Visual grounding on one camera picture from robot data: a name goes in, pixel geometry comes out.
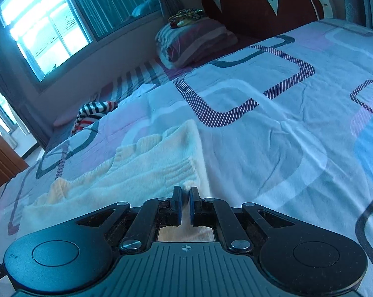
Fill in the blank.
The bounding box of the cream knit sweater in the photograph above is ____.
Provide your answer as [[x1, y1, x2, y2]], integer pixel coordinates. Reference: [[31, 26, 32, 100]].
[[17, 119, 212, 237]]

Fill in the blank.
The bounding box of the brown wooden door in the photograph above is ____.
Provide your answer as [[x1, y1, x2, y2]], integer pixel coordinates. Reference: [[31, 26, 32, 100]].
[[0, 124, 29, 202]]

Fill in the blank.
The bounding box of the black white striped garment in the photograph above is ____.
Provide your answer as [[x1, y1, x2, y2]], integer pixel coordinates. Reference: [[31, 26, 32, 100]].
[[70, 101, 118, 135]]

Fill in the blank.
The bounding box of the patterned bed sheet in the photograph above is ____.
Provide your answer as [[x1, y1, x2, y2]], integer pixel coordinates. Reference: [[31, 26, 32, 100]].
[[0, 20, 373, 296]]

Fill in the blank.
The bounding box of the pink pillow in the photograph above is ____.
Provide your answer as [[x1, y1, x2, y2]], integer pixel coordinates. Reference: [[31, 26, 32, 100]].
[[53, 109, 78, 127]]

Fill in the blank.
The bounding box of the striped mattress cover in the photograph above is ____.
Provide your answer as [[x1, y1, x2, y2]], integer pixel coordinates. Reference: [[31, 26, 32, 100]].
[[92, 57, 192, 102]]

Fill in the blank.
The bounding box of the white sheer balcony curtain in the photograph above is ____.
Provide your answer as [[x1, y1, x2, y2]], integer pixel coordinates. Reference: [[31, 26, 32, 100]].
[[0, 93, 30, 149]]

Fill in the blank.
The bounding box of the striped folded quilt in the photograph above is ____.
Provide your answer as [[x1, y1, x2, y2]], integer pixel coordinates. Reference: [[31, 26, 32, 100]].
[[155, 18, 238, 69]]

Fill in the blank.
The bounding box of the dark grey curtain left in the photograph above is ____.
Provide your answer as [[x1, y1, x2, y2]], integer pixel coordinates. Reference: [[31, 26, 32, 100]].
[[0, 51, 52, 149]]

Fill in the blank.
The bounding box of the red white headboard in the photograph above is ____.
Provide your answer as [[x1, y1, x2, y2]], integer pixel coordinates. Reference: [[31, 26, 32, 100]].
[[201, 0, 336, 40]]

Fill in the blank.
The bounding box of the window with teal curtain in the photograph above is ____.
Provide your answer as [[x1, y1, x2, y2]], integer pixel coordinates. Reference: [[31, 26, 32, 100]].
[[0, 0, 160, 81]]

